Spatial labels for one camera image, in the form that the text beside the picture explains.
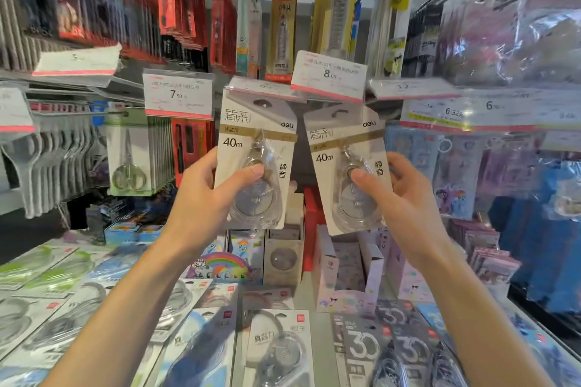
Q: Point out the person's right hand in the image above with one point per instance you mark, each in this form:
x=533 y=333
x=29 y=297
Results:
x=408 y=219

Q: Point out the person's left hand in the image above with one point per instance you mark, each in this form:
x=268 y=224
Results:
x=199 y=210

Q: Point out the person's left thumb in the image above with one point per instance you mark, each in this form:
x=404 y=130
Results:
x=243 y=176

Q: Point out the person's right thumb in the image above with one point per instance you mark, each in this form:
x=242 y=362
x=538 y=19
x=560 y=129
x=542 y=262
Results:
x=370 y=181

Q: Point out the grey correction tape packet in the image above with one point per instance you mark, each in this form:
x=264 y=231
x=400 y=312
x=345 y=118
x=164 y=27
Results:
x=254 y=128
x=345 y=137

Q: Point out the person's right forearm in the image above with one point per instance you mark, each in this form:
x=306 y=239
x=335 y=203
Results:
x=472 y=323

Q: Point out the person's left forearm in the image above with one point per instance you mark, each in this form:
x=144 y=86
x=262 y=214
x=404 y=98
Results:
x=122 y=309

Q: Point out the row of red black packets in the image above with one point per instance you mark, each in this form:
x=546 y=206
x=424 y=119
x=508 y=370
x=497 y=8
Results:
x=193 y=146

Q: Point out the red display box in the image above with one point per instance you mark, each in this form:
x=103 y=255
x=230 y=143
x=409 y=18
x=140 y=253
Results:
x=312 y=219

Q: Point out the rainbow pony display box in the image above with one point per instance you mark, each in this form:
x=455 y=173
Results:
x=227 y=262

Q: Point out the white cardboard display box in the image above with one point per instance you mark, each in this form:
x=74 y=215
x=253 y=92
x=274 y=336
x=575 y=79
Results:
x=283 y=257

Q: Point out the white price tag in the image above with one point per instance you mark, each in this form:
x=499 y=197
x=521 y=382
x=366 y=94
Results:
x=178 y=94
x=411 y=88
x=265 y=87
x=504 y=110
x=560 y=115
x=329 y=76
x=13 y=110
x=77 y=60
x=438 y=114

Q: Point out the pink cartoon display box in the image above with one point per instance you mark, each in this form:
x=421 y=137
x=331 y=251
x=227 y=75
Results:
x=347 y=282

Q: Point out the row of green scissors packets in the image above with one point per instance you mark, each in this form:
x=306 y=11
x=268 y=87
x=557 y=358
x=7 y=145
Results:
x=129 y=160

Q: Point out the row of pastel sticker packets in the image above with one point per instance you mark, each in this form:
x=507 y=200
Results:
x=490 y=164

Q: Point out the blue cartoon display box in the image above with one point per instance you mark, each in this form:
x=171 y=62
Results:
x=131 y=232

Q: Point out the stack of pink notebooks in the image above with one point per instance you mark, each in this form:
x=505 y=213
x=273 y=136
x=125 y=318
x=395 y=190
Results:
x=490 y=250

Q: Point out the light blue hanging packet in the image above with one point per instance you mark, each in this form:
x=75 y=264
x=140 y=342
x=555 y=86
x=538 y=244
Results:
x=247 y=33

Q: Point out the row of black hanging packets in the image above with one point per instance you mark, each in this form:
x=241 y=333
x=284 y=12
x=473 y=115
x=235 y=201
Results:
x=422 y=44

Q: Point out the row of slim red packets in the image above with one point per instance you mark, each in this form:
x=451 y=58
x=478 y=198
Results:
x=223 y=28

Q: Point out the black correction tape packet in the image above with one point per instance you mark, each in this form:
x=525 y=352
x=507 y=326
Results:
x=358 y=350
x=408 y=341

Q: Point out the orange hanging refill packet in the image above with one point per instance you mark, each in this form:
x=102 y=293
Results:
x=283 y=15

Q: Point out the blue yellow hanging packet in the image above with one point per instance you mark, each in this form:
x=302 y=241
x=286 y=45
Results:
x=392 y=15

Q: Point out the dark blue correction tape packet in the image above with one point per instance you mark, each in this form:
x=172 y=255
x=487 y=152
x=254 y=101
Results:
x=199 y=346

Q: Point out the white correction tape packet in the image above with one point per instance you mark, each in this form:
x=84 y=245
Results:
x=277 y=350

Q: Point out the row of blue hanging bags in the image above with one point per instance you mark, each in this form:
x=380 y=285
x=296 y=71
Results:
x=540 y=241

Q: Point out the yellow hanging tape packet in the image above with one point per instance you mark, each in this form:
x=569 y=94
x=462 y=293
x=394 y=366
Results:
x=338 y=1

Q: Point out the row of grey hanging packets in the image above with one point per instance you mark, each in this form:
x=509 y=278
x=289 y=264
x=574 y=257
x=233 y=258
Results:
x=50 y=164

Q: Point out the green correction tape packet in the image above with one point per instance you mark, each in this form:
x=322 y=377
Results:
x=63 y=278
x=31 y=264

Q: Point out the row of pink clear packets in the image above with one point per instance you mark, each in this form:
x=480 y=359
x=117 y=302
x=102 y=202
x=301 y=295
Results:
x=513 y=33

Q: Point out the pile of blue patterned packets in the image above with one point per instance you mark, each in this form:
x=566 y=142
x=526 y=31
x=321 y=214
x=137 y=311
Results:
x=544 y=355

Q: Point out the pile of clear tape packets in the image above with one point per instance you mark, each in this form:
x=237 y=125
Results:
x=45 y=327

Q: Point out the row of pale striped packets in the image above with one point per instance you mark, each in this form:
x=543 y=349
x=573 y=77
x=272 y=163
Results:
x=20 y=24

